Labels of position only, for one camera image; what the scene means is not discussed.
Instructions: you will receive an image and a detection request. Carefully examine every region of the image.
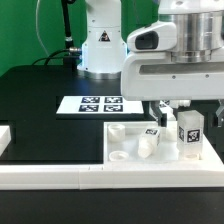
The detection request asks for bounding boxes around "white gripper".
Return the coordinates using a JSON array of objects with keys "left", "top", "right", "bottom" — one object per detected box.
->
[{"left": 121, "top": 49, "right": 224, "bottom": 127}]

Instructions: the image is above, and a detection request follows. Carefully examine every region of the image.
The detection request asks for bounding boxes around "white square table top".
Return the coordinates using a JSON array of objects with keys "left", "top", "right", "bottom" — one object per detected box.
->
[{"left": 103, "top": 121, "right": 224, "bottom": 169}]

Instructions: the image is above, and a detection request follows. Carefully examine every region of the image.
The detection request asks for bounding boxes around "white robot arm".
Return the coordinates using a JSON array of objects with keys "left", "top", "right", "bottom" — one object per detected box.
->
[{"left": 121, "top": 0, "right": 224, "bottom": 126}]

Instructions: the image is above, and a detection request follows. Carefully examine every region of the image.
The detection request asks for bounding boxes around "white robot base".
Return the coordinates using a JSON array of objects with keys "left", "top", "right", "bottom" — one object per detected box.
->
[{"left": 77, "top": 0, "right": 127, "bottom": 80}]

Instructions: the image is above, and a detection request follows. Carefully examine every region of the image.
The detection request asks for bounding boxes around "white sheet with tags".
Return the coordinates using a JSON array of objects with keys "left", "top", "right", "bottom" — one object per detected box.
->
[{"left": 57, "top": 96, "right": 143, "bottom": 115}]

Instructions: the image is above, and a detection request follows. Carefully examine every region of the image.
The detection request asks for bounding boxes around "white obstacle fence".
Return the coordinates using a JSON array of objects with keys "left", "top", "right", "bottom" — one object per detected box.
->
[{"left": 0, "top": 122, "right": 224, "bottom": 190}]

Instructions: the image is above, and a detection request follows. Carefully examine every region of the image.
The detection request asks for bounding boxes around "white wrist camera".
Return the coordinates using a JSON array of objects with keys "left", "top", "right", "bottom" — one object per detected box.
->
[{"left": 127, "top": 21, "right": 177, "bottom": 52}]

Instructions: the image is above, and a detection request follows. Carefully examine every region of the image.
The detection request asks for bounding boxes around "black cables and post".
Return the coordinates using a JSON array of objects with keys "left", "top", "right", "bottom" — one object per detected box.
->
[{"left": 31, "top": 0, "right": 83, "bottom": 69}]

